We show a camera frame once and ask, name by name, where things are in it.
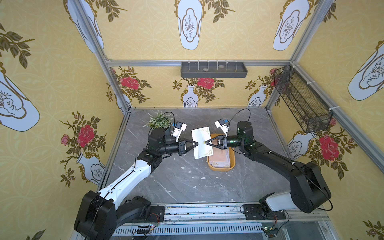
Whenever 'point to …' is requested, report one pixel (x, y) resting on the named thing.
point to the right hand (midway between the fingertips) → (207, 147)
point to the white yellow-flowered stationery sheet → (201, 135)
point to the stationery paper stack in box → (221, 158)
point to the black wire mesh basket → (314, 114)
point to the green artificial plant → (159, 121)
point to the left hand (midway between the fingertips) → (199, 145)
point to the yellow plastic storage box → (233, 160)
